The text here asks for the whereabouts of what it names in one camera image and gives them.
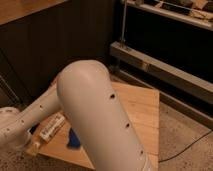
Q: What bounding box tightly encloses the metal shelf rack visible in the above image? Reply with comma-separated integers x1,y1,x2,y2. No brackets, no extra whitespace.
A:
110,0,213,129

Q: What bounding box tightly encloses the blue sponge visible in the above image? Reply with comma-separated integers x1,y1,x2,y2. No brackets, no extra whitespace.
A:
67,129,81,149

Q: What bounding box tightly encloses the wooden countertop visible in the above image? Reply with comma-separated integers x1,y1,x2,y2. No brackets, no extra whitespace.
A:
0,0,67,25

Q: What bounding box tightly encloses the black cable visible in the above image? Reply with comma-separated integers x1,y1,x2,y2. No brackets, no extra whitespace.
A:
157,129,213,164

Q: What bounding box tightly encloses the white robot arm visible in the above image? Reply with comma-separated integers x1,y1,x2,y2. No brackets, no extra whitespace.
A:
0,60,154,171

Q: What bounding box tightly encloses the white toothpaste tube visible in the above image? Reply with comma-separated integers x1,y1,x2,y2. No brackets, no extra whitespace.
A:
34,113,66,149

